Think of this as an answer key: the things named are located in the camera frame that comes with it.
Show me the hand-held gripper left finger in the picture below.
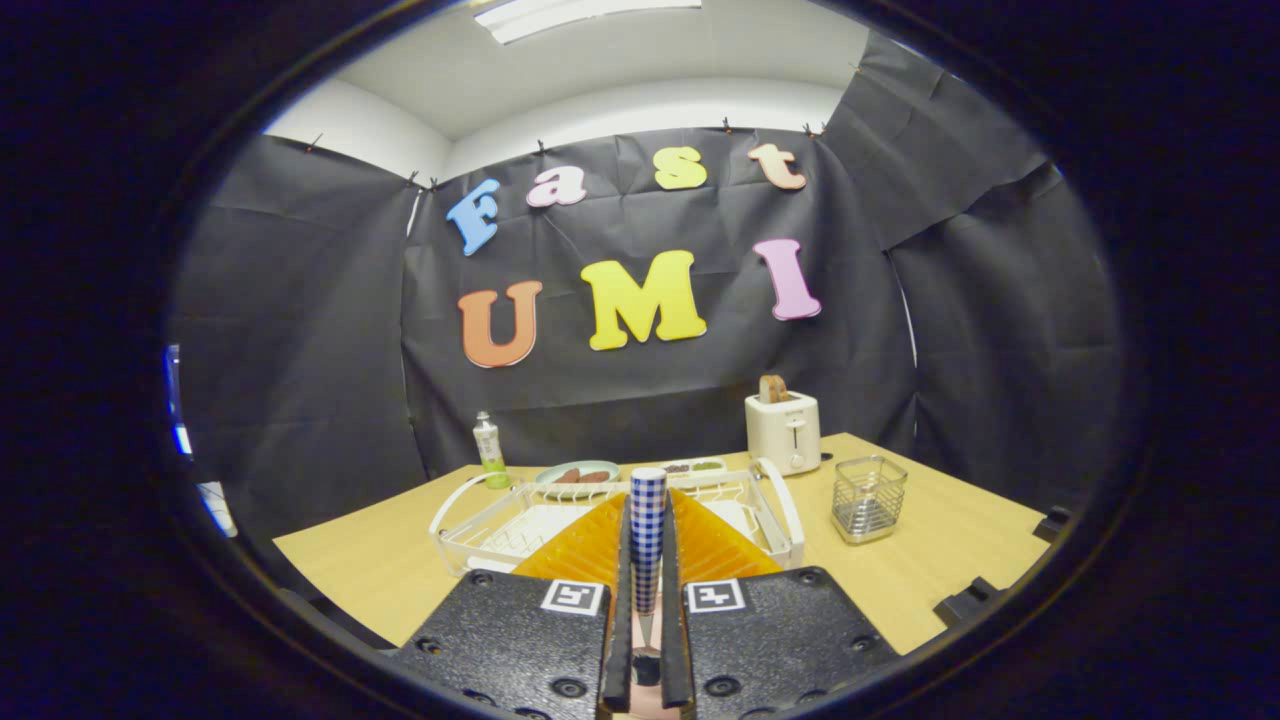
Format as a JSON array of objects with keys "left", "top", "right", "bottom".
[{"left": 385, "top": 490, "right": 636, "bottom": 716}]

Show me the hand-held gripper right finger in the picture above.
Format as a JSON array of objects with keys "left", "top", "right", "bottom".
[{"left": 657, "top": 488, "right": 901, "bottom": 716}]

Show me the ceiling light panel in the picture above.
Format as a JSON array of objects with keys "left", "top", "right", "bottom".
[{"left": 473, "top": 0, "right": 703, "bottom": 45}]

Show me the clear bottle with green liquid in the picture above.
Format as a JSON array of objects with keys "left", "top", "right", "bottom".
[{"left": 473, "top": 411, "right": 509, "bottom": 490}]

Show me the metal wire basket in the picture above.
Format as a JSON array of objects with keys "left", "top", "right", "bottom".
[{"left": 832, "top": 455, "right": 909, "bottom": 545}]

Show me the white toaster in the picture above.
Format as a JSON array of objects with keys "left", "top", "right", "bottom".
[{"left": 745, "top": 391, "right": 823, "bottom": 477}]

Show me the white wire dish rack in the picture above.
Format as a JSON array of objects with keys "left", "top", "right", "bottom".
[{"left": 430, "top": 458, "right": 806, "bottom": 579}]

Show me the black backdrop cloth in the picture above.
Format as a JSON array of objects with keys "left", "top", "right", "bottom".
[{"left": 168, "top": 30, "right": 1126, "bottom": 591}]

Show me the pale green plate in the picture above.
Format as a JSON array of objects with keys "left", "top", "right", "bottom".
[{"left": 535, "top": 460, "right": 621, "bottom": 488}]

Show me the checkered handle metal spoon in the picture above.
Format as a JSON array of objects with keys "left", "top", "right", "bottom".
[{"left": 629, "top": 467, "right": 669, "bottom": 691}]

